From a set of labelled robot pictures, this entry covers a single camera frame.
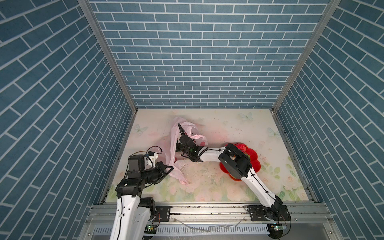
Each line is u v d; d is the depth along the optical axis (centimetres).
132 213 48
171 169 73
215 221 74
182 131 87
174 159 77
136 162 57
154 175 64
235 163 61
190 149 79
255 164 87
